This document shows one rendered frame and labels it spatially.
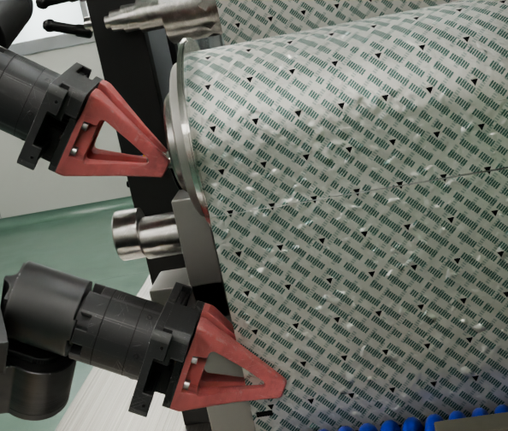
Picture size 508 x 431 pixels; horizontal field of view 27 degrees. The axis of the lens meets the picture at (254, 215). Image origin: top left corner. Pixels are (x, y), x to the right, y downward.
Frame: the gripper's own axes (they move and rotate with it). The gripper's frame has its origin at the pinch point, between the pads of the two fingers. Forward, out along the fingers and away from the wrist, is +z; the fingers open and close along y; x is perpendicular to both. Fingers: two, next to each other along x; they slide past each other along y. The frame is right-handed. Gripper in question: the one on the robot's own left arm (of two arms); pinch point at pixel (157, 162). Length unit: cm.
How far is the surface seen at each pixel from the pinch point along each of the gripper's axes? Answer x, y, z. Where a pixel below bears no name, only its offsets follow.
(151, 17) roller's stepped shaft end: 6.1, -22.5, -6.4
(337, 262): 1.5, 9.0, 14.1
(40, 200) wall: -212, -554, -58
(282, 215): 2.9, 8.8, 9.2
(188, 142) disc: 4.7, 8.9, 1.3
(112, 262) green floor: -178, -425, -1
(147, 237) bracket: -6.0, -0.3, 1.7
